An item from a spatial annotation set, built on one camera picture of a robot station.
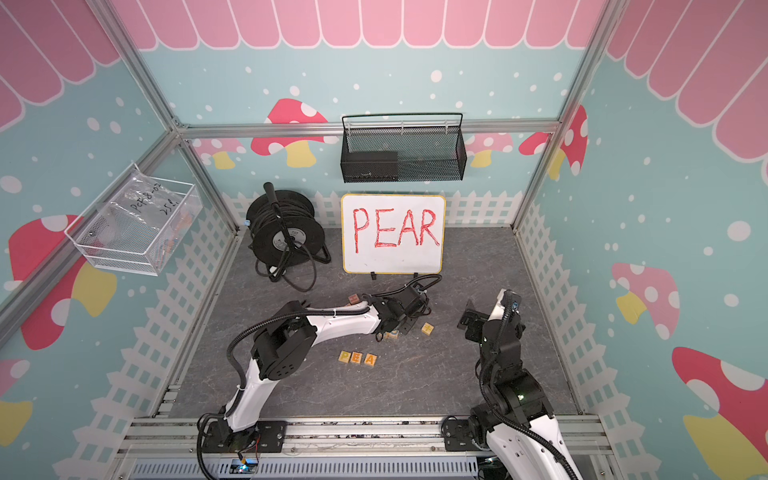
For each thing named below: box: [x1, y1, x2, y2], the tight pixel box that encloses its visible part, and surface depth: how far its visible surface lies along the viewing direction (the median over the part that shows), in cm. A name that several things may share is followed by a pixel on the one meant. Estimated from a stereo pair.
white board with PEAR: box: [340, 193, 447, 275], surface depth 102 cm
